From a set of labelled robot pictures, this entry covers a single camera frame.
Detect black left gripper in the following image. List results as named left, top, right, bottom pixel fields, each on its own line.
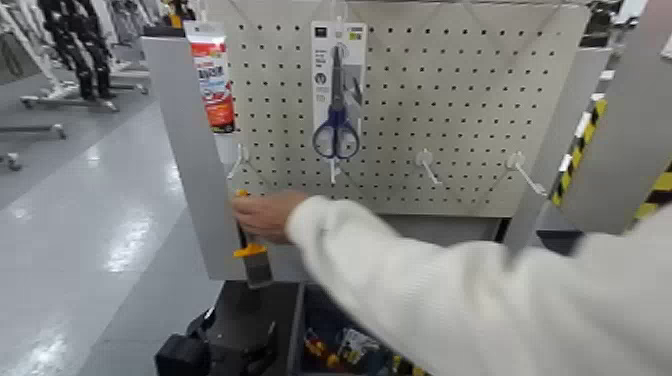
left=186, top=308, right=278, bottom=376

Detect yellow paint brush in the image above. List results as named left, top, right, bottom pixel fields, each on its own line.
left=233, top=188, right=275, bottom=289

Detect white sleeved forearm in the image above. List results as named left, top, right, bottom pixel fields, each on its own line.
left=285, top=195, right=672, bottom=376

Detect grey blue plastic crate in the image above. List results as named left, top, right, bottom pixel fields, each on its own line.
left=285, top=282, right=433, bottom=376

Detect person's bare hand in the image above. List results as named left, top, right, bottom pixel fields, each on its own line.
left=230, top=189, right=311, bottom=246

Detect red yellow screwdriver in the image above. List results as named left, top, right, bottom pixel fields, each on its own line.
left=304, top=327, right=344, bottom=372

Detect small packaged hardware item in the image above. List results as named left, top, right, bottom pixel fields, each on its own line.
left=335, top=327, right=380, bottom=365

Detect grey stand side panel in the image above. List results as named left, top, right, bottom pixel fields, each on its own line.
left=140, top=35, right=248, bottom=282
left=501, top=47, right=613, bottom=258

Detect yellow black hand tool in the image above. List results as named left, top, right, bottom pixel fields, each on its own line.
left=392, top=356, right=429, bottom=376

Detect red white tube package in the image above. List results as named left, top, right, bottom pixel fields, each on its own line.
left=183, top=20, right=237, bottom=135

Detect grey caster leg bar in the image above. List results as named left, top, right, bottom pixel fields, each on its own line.
left=0, top=123, right=68, bottom=172

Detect white scissors packaging card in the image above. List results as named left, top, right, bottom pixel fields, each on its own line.
left=310, top=20, right=368, bottom=134

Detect beige perforated pegboard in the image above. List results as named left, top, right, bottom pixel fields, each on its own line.
left=205, top=0, right=592, bottom=219

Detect black humanoid robot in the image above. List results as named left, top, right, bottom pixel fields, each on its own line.
left=37, top=0, right=118, bottom=102

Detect white humanoid robot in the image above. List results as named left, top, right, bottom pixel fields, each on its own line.
left=0, top=0, right=67, bottom=101

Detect large grey hazard-edged panel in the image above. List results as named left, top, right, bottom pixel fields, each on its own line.
left=561, top=0, right=672, bottom=236

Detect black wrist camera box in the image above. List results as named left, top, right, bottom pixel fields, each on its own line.
left=154, top=333, right=212, bottom=376

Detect blue handled scissors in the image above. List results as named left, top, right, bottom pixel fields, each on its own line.
left=312, top=44, right=362, bottom=160

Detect grey wheeled base frame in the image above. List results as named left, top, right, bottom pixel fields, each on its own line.
left=19, top=78, right=151, bottom=113

